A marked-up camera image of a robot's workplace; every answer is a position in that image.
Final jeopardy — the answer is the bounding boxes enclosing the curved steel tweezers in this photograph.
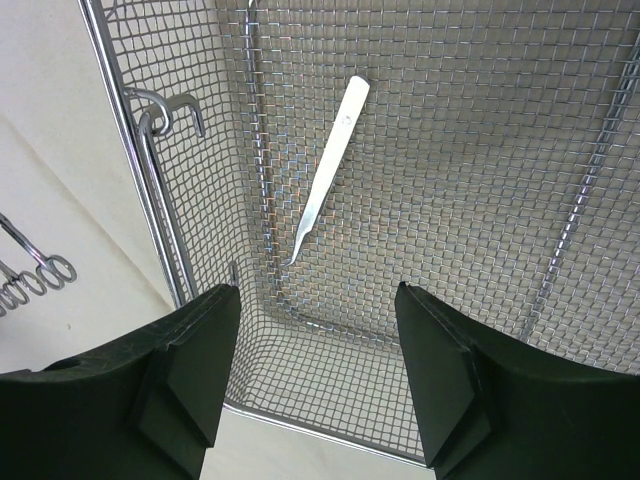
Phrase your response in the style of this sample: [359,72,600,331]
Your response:
[281,75,370,267]

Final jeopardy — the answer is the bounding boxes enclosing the wire mesh instrument tray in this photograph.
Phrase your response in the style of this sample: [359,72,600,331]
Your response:
[81,1,639,465]

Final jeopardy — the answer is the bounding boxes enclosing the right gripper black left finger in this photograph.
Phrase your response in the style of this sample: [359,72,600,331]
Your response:
[1,284,241,479]

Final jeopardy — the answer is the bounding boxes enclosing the beige surgical wrap cloth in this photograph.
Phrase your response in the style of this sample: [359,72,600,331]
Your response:
[1,1,420,453]

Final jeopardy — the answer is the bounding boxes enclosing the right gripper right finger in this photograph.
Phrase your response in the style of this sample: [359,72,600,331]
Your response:
[394,283,639,479]

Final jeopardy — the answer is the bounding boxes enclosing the steel scissors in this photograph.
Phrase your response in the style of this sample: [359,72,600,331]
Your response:
[0,293,15,317]
[1,215,78,290]

